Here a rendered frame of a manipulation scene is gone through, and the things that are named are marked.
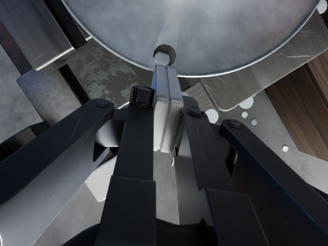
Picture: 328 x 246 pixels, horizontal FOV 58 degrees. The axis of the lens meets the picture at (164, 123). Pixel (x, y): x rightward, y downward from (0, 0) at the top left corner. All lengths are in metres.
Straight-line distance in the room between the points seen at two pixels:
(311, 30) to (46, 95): 0.34
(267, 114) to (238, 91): 0.87
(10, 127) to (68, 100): 0.74
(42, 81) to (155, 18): 0.21
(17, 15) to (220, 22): 0.24
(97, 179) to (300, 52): 0.33
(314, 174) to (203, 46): 1.07
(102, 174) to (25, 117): 0.72
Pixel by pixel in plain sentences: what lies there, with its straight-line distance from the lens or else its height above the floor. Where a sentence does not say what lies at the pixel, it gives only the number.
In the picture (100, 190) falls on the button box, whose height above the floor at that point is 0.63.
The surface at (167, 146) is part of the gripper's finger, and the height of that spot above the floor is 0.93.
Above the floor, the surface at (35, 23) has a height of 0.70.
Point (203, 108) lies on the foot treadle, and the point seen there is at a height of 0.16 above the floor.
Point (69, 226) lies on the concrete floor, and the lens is 1.22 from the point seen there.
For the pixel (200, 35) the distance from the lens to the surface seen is 0.31.
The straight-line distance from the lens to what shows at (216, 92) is 0.31.
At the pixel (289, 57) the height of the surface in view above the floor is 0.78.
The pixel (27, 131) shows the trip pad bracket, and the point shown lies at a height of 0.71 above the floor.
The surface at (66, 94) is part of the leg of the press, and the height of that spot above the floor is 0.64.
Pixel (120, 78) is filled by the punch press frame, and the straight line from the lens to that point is 0.43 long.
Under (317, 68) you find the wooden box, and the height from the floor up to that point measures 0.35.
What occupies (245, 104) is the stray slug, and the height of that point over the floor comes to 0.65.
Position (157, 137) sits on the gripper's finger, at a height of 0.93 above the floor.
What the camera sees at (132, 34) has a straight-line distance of 0.30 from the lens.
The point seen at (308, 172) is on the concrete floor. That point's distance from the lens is 1.30.
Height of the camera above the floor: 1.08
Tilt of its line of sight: 82 degrees down
